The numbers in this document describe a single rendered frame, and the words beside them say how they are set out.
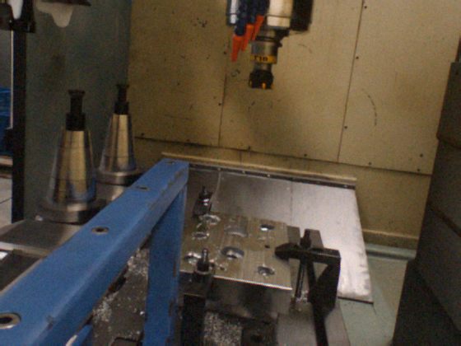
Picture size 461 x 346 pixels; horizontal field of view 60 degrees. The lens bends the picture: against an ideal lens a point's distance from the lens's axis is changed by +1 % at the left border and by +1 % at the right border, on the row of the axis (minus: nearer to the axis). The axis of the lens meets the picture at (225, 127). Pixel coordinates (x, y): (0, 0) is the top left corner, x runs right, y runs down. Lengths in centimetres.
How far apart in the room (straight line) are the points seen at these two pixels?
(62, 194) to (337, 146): 154
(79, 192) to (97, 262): 10
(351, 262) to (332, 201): 31
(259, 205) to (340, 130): 49
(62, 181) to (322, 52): 150
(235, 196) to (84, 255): 144
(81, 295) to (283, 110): 156
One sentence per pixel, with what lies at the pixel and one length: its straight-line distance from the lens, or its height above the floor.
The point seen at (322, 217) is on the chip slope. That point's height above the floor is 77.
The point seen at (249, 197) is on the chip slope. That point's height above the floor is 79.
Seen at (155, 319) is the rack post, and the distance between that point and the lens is 63.
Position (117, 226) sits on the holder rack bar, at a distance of 35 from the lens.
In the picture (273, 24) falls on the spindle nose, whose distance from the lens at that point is 68.
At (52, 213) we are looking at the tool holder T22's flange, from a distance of 39.
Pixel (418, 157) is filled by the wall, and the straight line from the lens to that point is 191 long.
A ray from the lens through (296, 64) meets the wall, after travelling 176.
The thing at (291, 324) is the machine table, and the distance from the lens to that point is 83.
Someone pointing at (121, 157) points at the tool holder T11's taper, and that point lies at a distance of 48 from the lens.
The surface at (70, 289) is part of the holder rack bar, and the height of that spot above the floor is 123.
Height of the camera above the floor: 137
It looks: 10 degrees down
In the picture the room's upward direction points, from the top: 6 degrees clockwise
